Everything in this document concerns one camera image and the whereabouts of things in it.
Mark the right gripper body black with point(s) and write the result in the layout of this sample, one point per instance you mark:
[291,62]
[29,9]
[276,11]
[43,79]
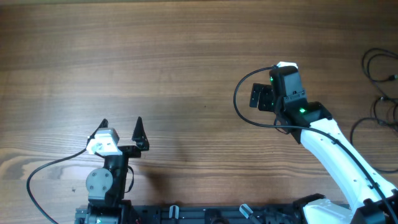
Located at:
[261,97]

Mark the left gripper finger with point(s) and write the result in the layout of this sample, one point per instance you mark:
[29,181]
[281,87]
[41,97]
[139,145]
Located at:
[103,124]
[139,136]

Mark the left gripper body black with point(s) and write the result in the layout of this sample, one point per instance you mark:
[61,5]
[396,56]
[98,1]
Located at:
[125,149]

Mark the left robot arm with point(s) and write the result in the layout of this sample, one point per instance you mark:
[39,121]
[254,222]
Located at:
[106,186]

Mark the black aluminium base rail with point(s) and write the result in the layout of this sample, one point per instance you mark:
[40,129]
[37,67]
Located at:
[274,213]

